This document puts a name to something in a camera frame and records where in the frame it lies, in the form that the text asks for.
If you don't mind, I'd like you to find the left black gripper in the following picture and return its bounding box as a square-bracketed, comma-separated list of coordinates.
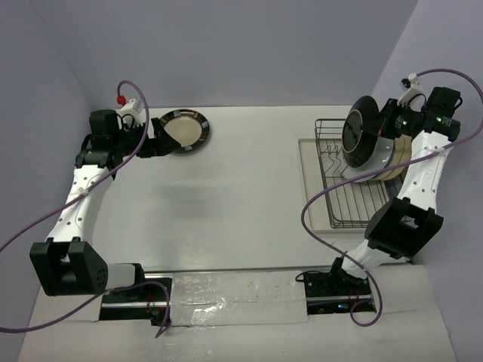
[113, 118, 180, 158]

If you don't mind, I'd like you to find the black rim plate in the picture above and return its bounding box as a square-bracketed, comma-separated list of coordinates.
[159, 109, 211, 156]
[342, 96, 379, 168]

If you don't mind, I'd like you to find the black rim plate front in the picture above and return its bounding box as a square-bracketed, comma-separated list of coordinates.
[342, 96, 379, 168]

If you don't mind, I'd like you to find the red and teal floral plate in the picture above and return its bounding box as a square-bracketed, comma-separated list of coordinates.
[340, 138, 394, 179]

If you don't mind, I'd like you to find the beige bird plate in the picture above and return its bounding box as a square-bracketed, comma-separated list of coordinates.
[374, 137, 405, 181]
[395, 135, 411, 164]

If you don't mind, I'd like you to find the teal scalloped plate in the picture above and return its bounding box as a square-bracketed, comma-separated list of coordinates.
[374, 144, 396, 181]

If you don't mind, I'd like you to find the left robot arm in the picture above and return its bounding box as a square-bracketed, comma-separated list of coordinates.
[29, 109, 181, 301]

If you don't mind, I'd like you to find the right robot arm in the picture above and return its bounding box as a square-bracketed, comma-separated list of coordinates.
[328, 87, 463, 295]

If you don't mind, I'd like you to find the white drain tray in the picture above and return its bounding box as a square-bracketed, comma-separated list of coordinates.
[297, 137, 393, 235]

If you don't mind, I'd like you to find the silver tape sheet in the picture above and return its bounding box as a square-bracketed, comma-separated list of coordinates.
[170, 271, 308, 327]

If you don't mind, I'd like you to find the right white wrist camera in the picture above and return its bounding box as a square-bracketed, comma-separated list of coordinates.
[397, 73, 424, 106]

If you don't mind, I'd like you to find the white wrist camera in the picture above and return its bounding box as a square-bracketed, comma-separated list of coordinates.
[116, 95, 144, 124]
[397, 73, 424, 106]

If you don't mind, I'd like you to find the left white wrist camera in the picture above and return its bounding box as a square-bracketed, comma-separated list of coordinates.
[116, 95, 144, 124]

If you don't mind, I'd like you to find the black wire dish rack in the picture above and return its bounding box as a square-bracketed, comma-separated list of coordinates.
[314, 118, 403, 230]

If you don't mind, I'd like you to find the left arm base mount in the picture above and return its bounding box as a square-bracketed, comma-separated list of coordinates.
[99, 284, 166, 327]

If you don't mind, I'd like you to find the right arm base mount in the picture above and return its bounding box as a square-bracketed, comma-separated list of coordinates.
[295, 271, 376, 315]

